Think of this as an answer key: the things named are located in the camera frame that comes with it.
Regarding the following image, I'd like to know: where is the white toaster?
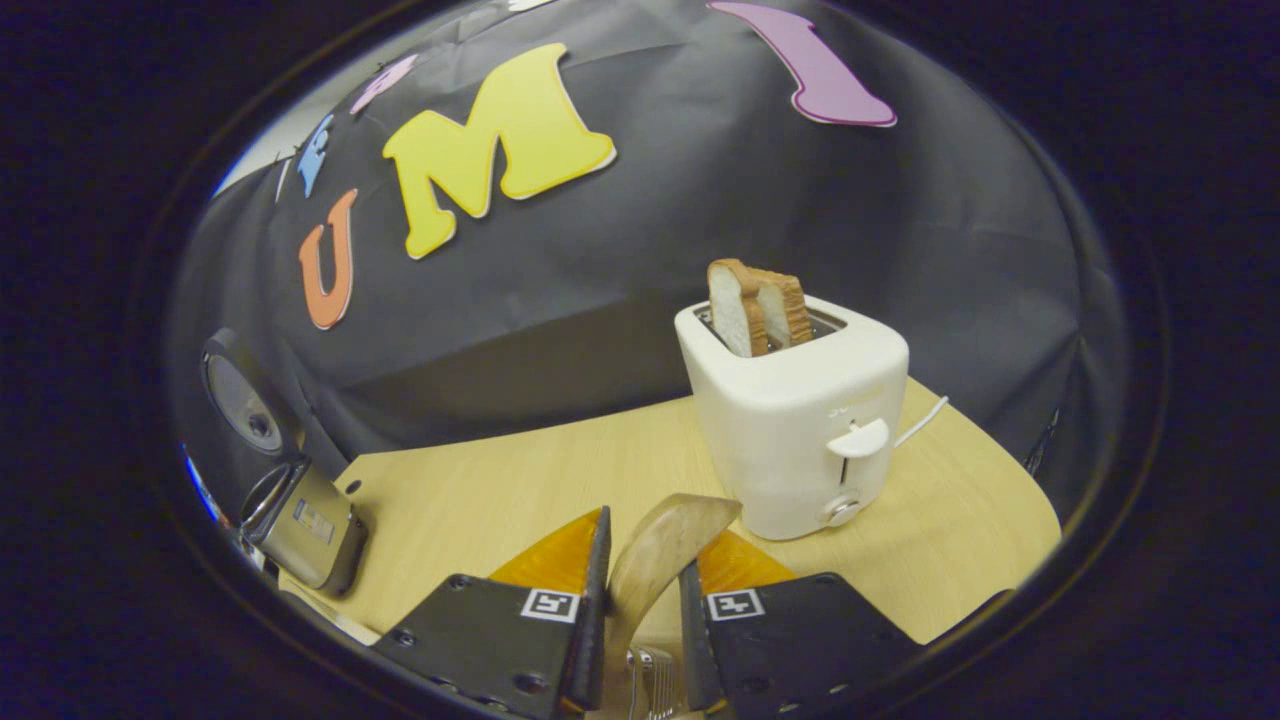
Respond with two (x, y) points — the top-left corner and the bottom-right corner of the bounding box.
(674, 294), (911, 542)

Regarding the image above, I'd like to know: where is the wire chopstick holder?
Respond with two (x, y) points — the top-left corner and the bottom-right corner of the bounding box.
(625, 645), (683, 720)

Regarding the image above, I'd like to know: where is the white toaster cable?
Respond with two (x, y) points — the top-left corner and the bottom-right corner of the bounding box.
(893, 396), (949, 451)

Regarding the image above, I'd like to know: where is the dark grey rice cooker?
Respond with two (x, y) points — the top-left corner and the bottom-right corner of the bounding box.
(198, 326), (371, 601)

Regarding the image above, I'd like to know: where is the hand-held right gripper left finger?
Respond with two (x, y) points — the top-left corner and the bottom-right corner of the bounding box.
(372, 506), (613, 719)

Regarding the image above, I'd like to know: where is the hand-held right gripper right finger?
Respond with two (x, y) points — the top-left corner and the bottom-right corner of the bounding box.
(678, 528), (926, 716)

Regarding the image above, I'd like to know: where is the computer monitor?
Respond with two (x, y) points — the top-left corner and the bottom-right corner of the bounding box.
(182, 445), (231, 531)

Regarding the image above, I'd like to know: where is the wooden spoon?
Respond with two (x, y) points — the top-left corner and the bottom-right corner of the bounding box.
(600, 493), (743, 701)

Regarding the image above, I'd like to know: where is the toast bread slice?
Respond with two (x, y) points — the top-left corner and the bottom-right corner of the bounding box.
(707, 259), (771, 358)
(752, 268), (813, 348)

